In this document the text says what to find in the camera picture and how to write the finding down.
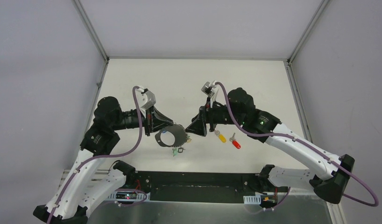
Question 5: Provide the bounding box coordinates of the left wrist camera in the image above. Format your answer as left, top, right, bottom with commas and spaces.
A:
136, 87, 156, 118

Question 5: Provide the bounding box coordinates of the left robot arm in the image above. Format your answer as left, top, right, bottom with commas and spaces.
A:
33, 93, 174, 224

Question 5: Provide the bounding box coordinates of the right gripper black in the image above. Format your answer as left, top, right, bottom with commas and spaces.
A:
185, 96, 245, 136

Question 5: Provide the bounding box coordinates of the yellow tagged key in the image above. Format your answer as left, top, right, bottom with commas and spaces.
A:
214, 130, 226, 143

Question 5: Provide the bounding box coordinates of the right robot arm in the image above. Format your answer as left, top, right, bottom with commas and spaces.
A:
186, 87, 354, 204

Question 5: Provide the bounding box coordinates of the red tagged key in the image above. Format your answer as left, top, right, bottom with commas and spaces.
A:
229, 133, 241, 149

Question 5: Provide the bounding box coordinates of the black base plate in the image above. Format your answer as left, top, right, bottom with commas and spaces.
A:
122, 171, 288, 203

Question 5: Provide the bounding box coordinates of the keyring with keys bunch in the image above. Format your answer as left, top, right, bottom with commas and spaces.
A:
155, 124, 191, 157

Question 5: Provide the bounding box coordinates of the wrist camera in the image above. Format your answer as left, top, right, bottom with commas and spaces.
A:
201, 80, 219, 107
136, 87, 156, 118

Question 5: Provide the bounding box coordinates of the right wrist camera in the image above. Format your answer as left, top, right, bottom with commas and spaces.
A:
201, 80, 219, 107

